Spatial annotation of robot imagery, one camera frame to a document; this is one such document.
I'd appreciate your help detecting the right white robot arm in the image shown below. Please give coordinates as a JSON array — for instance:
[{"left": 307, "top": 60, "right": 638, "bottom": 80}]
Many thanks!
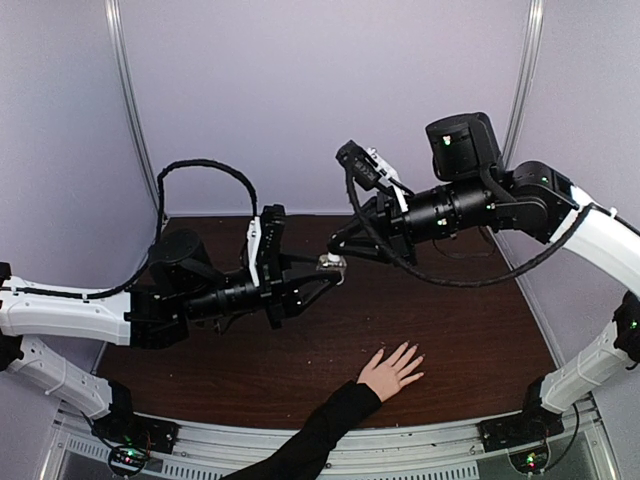
[{"left": 327, "top": 112, "right": 639, "bottom": 442}]

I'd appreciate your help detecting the right round circuit board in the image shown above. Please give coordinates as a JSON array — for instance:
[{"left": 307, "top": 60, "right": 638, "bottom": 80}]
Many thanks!
[{"left": 508, "top": 445, "right": 550, "bottom": 475}]

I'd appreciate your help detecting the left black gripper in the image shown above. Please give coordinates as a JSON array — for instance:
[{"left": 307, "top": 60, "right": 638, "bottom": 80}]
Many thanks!
[{"left": 181, "top": 247, "right": 344, "bottom": 332}]

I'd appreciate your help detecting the aluminium frame post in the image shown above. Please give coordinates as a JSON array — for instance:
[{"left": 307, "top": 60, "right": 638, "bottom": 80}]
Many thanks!
[
  {"left": 487, "top": 1, "right": 546, "bottom": 167},
  {"left": 104, "top": 0, "right": 166, "bottom": 220}
]

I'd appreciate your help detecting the aluminium front rail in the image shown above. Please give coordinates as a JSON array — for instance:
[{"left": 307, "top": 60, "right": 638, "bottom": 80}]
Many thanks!
[{"left": 39, "top": 399, "right": 618, "bottom": 479}]

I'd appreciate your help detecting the left round circuit board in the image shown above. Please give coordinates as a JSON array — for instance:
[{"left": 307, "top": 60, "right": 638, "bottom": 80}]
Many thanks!
[{"left": 107, "top": 445, "right": 150, "bottom": 476}]

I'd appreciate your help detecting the person's bare hand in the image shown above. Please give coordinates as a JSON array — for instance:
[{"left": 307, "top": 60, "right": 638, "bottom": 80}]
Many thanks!
[{"left": 356, "top": 341, "right": 425, "bottom": 403}]

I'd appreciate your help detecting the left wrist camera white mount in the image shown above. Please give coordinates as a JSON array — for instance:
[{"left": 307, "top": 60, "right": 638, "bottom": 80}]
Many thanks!
[{"left": 246, "top": 216, "right": 262, "bottom": 288}]

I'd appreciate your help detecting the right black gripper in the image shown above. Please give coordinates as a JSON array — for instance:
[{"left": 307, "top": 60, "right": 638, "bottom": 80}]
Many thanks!
[{"left": 328, "top": 172, "right": 497, "bottom": 266}]

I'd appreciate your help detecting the glitter nail polish bottle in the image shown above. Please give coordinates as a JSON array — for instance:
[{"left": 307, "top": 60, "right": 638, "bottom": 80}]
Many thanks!
[{"left": 316, "top": 252, "right": 347, "bottom": 286}]

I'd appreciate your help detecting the black sleeved forearm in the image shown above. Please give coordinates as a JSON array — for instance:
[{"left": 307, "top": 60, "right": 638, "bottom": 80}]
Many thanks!
[{"left": 226, "top": 381, "right": 382, "bottom": 480}]

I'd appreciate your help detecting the left black sleeved cable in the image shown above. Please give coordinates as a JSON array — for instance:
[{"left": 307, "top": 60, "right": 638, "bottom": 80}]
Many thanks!
[{"left": 82, "top": 158, "right": 259, "bottom": 301}]

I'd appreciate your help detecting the black sleeved cable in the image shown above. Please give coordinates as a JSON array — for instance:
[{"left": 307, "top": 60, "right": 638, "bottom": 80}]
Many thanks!
[
  {"left": 82, "top": 158, "right": 259, "bottom": 301},
  {"left": 344, "top": 169, "right": 596, "bottom": 290}
]

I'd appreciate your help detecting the right black sleeved cable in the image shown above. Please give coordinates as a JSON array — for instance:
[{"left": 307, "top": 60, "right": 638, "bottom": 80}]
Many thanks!
[{"left": 344, "top": 169, "right": 596, "bottom": 290}]

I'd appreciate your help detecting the right aluminium frame post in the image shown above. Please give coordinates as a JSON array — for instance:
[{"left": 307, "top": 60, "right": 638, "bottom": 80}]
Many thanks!
[{"left": 487, "top": 1, "right": 546, "bottom": 167}]

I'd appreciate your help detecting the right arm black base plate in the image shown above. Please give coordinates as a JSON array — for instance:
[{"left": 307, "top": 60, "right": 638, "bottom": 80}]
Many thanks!
[{"left": 478, "top": 413, "right": 565, "bottom": 453}]

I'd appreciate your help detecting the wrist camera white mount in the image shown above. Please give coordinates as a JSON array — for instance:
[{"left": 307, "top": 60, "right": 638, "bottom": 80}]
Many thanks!
[
  {"left": 335, "top": 140, "right": 414, "bottom": 213},
  {"left": 246, "top": 216, "right": 262, "bottom": 288}
]

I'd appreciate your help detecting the left aluminium frame post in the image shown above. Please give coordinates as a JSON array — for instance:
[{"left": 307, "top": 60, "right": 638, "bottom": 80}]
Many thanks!
[{"left": 104, "top": 0, "right": 166, "bottom": 220}]

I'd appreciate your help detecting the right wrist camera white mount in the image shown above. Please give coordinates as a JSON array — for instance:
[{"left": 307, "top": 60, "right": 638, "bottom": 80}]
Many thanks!
[{"left": 335, "top": 140, "right": 414, "bottom": 213}]

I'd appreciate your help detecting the round circuit board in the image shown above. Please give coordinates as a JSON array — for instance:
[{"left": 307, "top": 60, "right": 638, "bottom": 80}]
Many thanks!
[
  {"left": 508, "top": 445, "right": 550, "bottom": 475},
  {"left": 107, "top": 445, "right": 150, "bottom": 476}
]

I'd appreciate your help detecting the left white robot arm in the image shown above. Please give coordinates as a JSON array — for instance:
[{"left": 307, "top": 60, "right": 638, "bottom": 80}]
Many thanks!
[{"left": 1, "top": 205, "right": 346, "bottom": 444}]

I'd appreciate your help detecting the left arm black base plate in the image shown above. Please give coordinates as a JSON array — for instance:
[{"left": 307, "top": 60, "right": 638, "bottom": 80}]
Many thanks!
[{"left": 92, "top": 415, "right": 179, "bottom": 454}]

